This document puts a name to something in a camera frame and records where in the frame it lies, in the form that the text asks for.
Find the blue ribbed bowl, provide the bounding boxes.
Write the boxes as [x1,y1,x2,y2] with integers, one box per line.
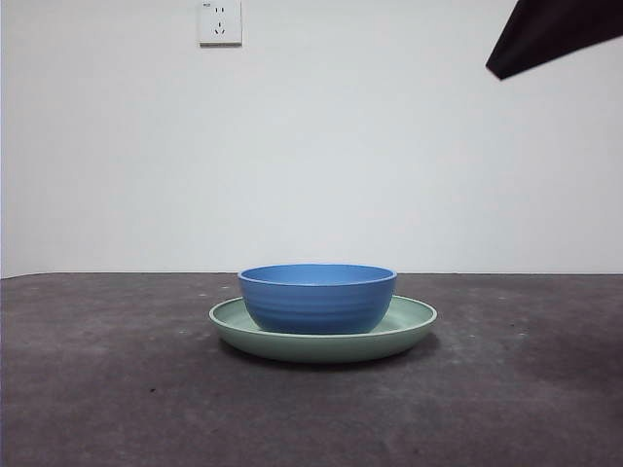
[237,264,398,336]

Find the green round plate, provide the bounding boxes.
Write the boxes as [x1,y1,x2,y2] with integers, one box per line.
[208,294,439,364]

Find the white wall socket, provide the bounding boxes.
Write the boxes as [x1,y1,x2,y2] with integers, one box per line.
[198,0,243,49]

